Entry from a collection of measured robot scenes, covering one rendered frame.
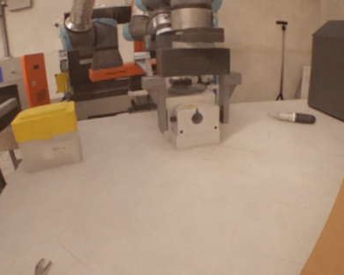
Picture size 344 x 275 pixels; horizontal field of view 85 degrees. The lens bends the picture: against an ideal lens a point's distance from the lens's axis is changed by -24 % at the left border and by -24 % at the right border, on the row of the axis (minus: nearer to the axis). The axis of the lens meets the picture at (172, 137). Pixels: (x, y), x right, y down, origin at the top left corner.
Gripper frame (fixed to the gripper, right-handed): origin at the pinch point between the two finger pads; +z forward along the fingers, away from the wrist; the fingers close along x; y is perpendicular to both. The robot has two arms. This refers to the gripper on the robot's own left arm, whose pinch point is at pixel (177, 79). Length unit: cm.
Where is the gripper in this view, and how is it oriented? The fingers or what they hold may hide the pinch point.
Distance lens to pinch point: 57.6
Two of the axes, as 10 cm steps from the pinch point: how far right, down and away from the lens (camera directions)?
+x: 9.7, -1.3, 2.0
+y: 1.6, -3.0, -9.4
